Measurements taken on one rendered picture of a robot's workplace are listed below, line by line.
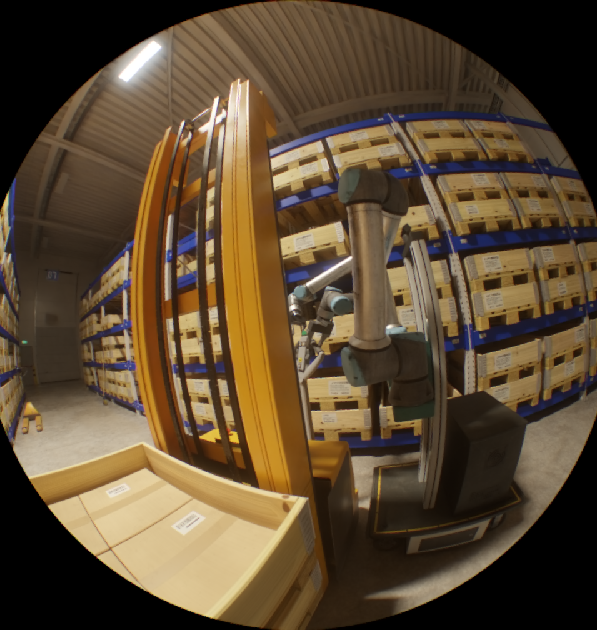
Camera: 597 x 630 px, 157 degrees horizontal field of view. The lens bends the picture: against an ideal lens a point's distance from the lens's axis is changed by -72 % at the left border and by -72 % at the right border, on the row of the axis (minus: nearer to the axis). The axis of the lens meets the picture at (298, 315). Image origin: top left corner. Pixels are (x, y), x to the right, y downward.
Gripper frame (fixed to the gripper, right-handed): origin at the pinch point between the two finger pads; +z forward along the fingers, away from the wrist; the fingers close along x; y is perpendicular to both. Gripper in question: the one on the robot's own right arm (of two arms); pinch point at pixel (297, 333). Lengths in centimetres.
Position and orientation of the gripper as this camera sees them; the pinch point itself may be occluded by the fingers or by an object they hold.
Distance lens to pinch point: 147.1
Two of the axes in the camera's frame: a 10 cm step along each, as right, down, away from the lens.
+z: 1.0, 7.8, -6.2
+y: 4.2, -5.9, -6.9
